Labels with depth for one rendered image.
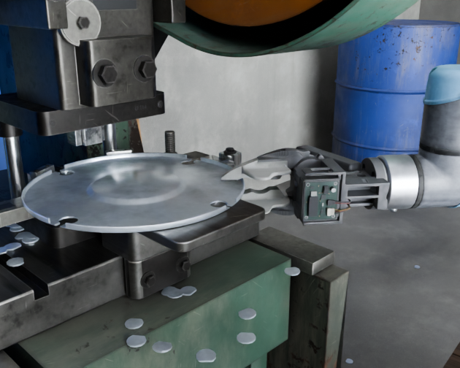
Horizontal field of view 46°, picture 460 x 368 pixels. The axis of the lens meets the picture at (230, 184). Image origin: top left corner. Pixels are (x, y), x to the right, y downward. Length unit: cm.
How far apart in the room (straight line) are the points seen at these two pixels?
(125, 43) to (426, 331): 147
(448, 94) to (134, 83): 40
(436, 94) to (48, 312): 55
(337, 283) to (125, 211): 36
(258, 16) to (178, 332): 55
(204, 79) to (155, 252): 187
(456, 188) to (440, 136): 7
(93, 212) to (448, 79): 47
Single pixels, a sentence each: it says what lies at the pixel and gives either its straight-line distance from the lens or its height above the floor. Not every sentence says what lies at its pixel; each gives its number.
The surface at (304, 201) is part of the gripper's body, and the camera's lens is 70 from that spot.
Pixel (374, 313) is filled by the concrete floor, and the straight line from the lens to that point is 196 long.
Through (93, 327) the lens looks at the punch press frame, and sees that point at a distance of 71.
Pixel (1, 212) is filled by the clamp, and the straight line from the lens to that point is 78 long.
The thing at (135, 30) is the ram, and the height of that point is 98.
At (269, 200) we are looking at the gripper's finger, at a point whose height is 76.
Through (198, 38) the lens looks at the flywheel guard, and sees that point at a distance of 109.
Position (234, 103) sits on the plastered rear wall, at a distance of 269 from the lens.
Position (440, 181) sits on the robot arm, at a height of 79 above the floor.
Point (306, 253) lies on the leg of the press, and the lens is 87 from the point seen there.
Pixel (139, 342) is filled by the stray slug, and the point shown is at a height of 65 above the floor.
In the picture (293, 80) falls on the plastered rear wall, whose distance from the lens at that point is 303.
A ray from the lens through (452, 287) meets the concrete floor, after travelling 220.
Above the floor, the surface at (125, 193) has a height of 79.
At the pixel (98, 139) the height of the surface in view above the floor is 83.
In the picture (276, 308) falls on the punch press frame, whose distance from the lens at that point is 86.
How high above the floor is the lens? 103
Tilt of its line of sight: 20 degrees down
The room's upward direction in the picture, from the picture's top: straight up
